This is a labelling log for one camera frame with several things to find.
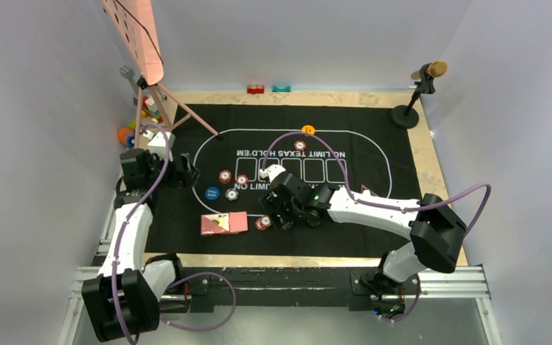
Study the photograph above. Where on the red chips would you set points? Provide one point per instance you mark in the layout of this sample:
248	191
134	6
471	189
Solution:
300	146

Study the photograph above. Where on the red triangular spade marker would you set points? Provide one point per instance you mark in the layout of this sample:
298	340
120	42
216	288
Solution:
365	189

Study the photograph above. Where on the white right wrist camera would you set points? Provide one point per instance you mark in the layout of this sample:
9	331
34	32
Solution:
269	174

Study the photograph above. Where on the teal toy block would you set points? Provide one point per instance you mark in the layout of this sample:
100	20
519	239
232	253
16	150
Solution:
281	89

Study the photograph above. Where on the blue small blind button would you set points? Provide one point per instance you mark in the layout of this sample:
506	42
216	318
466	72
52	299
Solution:
212	193

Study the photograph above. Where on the red chip stack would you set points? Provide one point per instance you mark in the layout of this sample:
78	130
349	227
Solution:
263	223

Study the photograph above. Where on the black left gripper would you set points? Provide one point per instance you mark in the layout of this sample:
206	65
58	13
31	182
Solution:
184	178

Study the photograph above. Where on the orange dealer button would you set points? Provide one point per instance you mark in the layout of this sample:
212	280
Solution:
308	130

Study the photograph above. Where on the colourful toy block pile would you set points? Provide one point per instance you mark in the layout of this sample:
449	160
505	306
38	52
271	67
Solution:
150	110

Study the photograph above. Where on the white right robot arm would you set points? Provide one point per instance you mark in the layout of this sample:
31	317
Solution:
434	232

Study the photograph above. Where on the red playing card box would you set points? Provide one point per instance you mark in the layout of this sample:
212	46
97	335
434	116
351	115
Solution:
223	223

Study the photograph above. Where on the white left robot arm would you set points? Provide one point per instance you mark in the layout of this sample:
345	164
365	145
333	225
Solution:
123	299

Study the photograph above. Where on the pink music stand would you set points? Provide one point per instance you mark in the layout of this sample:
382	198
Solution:
135	23

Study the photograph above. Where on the gold microphone on stand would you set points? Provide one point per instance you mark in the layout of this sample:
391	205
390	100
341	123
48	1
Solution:
407	117

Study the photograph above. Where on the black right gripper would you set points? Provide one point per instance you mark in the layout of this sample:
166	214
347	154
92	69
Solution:
271	203

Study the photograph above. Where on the red chip pile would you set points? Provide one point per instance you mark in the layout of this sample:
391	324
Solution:
225	176

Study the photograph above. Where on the single red chip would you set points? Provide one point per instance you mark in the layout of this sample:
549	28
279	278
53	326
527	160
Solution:
241	180

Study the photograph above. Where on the black poker table mat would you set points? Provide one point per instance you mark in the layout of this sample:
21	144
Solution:
359	145

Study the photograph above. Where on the red toy block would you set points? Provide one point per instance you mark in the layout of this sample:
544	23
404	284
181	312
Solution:
255	89

